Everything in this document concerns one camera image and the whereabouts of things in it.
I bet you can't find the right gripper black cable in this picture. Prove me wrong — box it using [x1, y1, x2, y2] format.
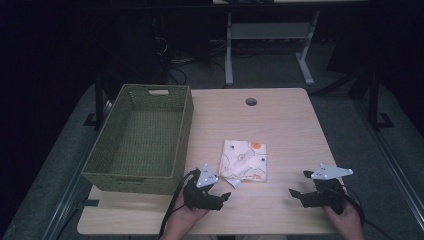
[339, 187, 398, 240]

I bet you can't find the person's right hand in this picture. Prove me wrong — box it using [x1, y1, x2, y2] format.
[321, 199, 365, 232]

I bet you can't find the person's left hand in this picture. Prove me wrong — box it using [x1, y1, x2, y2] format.
[165, 194, 210, 235]

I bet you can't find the white patterned cloth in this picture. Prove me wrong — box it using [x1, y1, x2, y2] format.
[218, 139, 269, 190]

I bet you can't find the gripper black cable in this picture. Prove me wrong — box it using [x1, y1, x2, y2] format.
[157, 168, 202, 240]
[339, 187, 398, 240]

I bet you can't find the green woven basket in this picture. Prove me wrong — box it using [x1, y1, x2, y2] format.
[81, 83, 195, 196]

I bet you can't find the metal floor rail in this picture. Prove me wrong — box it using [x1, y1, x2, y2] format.
[354, 99, 424, 231]
[41, 99, 114, 240]

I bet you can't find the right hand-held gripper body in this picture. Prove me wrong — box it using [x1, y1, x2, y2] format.
[299, 162, 354, 215]

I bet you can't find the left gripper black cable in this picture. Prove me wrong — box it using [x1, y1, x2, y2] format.
[157, 168, 202, 240]

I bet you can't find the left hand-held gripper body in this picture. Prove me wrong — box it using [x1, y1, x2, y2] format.
[182, 163, 224, 212]

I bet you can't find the white metal desk frame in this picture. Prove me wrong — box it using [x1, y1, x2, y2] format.
[224, 9, 322, 87]

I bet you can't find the bundle of floor cables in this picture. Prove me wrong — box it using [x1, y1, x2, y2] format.
[151, 19, 228, 86]

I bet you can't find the black metal stand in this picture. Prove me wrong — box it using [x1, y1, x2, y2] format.
[83, 71, 113, 131]
[366, 71, 396, 130]

